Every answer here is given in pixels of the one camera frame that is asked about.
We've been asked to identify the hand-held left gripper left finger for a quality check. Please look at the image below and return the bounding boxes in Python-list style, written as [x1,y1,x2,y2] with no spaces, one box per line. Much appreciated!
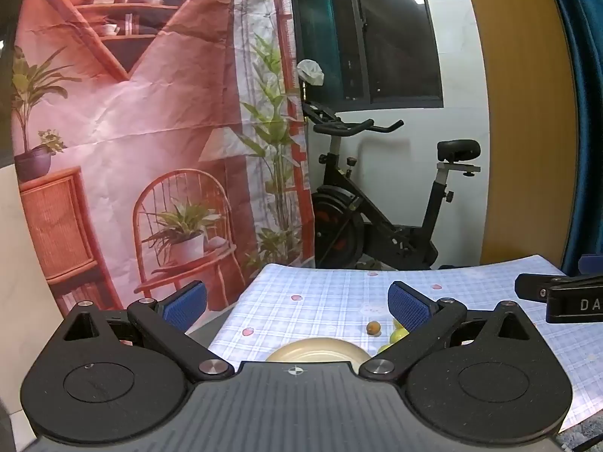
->
[51,280,235,383]

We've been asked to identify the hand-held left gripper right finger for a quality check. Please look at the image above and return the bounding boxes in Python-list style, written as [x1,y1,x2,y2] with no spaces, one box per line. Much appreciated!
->
[359,281,542,383]

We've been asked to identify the beige plate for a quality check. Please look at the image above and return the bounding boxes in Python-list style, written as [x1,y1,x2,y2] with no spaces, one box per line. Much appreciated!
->
[265,338,373,364]

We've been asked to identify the black exercise bike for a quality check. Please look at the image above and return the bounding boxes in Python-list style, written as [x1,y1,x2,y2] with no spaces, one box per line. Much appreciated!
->
[297,101,482,271]

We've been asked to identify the blue checkered tablecloth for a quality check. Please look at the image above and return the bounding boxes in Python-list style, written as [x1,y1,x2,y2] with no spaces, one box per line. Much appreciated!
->
[207,254,603,434]

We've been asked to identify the wooden door panel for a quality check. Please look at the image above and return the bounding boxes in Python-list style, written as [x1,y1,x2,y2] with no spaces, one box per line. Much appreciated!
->
[459,0,585,269]

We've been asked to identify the blue curtain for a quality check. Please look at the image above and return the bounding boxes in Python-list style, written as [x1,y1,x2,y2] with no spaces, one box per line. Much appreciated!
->
[542,0,603,276]

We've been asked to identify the printed pink backdrop cloth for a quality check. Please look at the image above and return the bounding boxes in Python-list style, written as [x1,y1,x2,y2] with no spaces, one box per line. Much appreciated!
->
[14,0,315,314]

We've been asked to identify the dark framed window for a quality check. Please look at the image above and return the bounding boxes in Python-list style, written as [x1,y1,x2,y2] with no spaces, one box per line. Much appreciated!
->
[292,0,444,109]

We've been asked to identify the white cloth on handlebar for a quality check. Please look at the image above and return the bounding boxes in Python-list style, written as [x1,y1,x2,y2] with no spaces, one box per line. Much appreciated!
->
[296,59,325,86]

